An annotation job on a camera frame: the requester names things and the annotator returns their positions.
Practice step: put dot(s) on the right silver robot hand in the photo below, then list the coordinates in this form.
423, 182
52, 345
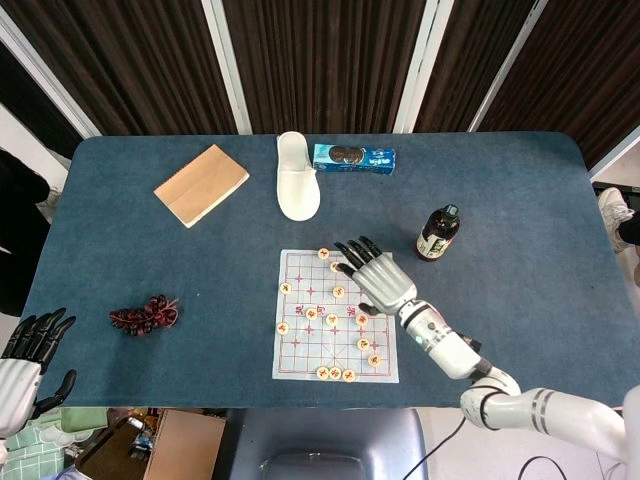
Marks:
385, 285

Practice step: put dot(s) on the round wooden chess piece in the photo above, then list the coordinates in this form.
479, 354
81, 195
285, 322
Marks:
362, 319
335, 266
348, 375
282, 328
310, 313
285, 288
374, 360
331, 319
323, 253
335, 373
338, 291
322, 372
363, 343

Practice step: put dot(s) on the white slipper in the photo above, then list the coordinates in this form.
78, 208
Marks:
297, 190

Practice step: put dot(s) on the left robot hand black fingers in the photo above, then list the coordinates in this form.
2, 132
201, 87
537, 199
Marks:
20, 390

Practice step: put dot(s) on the black trouser leg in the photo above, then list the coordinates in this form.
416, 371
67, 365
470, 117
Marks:
631, 230

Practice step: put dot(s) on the paper Chinese chess board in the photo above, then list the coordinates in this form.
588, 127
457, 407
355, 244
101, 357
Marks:
305, 350

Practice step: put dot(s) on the brown cardboard box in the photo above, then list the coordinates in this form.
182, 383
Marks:
185, 445

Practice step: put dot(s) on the person in black clothes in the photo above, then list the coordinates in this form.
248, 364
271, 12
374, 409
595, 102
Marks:
20, 235

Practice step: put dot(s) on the blue grey chair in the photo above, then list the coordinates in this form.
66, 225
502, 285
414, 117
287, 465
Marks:
325, 445

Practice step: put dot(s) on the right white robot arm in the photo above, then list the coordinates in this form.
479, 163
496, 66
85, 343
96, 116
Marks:
452, 352

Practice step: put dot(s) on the brown kraft notebook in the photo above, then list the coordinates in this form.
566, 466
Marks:
200, 185

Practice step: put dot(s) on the dark brown glass bottle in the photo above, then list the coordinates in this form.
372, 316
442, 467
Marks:
437, 235

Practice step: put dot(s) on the blue cookie box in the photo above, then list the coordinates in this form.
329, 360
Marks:
360, 159

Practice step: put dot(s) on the dark red grape bunch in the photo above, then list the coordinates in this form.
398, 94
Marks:
145, 315

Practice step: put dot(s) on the white sneaker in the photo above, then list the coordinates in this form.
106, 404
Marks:
612, 210

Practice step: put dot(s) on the green checked cloth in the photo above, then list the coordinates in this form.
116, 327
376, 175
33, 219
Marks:
30, 455

